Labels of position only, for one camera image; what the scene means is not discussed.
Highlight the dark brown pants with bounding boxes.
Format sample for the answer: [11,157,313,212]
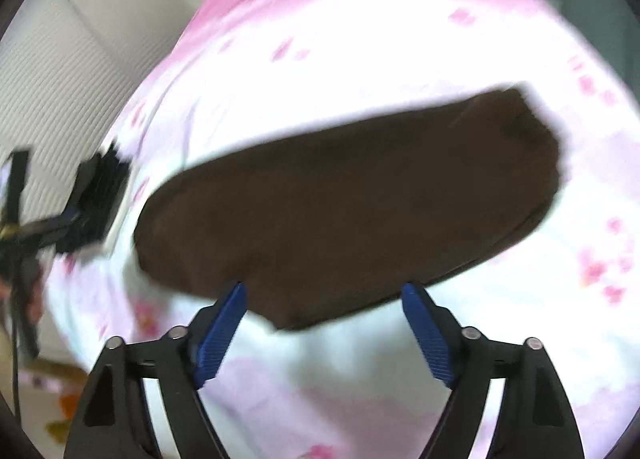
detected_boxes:
[134,89,561,330]

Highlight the white louvered wardrobe door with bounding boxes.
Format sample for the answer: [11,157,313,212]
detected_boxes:
[1,0,190,220]

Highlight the pink floral bed cover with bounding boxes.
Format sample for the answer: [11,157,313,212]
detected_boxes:
[48,0,639,458]

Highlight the green curtain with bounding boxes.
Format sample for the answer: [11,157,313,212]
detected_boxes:
[553,0,636,76]

